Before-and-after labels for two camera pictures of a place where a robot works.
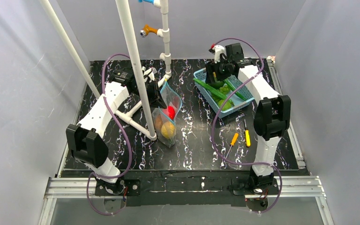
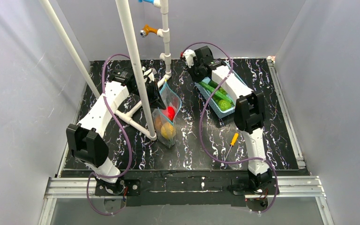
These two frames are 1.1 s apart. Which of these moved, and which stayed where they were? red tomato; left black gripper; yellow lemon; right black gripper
Moved: right black gripper
Stayed: yellow lemon; left black gripper; red tomato
